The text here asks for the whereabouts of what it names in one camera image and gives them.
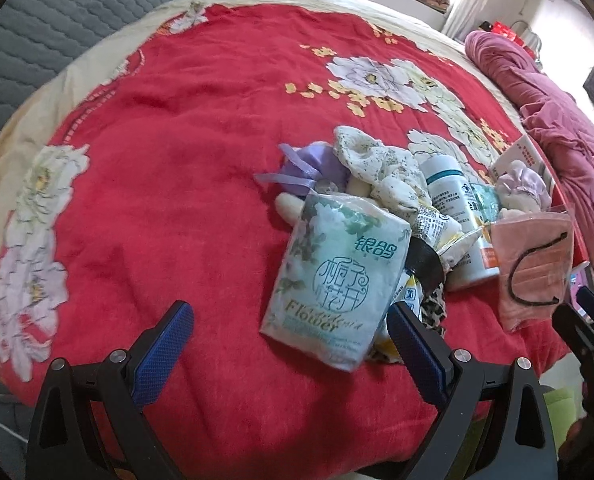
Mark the white medicine bottle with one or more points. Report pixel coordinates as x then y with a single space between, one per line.
452 194

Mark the large green tissue pack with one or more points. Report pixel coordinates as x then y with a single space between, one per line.
338 276

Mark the red floral blanket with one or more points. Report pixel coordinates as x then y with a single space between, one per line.
127 182

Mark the small teal tissue pack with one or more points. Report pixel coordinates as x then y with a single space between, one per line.
487 201

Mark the white floral scrunchie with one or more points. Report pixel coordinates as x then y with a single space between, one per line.
392 173

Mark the pink face mask pack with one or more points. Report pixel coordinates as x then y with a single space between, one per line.
535 253

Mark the red bag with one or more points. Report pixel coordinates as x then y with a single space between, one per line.
506 31

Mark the shallow box tray with books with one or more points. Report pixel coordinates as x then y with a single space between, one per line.
581 275

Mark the red tissue box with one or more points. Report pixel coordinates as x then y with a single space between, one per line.
527 151

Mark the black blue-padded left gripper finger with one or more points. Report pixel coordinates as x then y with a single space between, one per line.
89 420

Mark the white tube with black band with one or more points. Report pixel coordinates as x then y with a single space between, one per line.
438 245

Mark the leopard print scarf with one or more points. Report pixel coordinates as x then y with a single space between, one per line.
433 314

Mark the green sleeve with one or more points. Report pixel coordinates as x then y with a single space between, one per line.
561 411

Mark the bear plush with purple hat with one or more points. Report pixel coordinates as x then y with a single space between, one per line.
314 168

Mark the pink crumpled quilt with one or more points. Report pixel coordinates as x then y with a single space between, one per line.
549 115

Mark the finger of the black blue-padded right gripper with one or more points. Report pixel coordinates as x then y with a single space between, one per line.
491 422

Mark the right hand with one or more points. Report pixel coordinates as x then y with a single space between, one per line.
579 436

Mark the small yellow tissue pack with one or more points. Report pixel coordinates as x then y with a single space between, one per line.
410 292

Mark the lavender scrunchie plush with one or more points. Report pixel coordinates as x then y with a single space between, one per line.
521 188

